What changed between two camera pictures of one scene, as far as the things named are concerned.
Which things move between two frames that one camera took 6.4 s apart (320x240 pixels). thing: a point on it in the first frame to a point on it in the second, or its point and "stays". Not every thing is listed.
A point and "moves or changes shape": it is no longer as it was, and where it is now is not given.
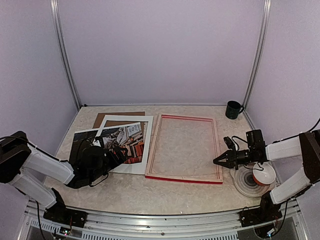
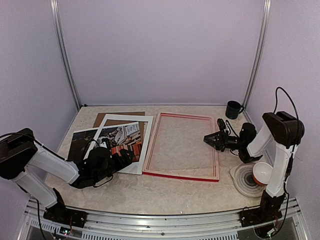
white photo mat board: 136,168 stays
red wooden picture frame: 217,150 moves or changes shape
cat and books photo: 129,136 stays
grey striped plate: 243,180 stays
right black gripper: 232,159 to 221,140
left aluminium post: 55,13 stays
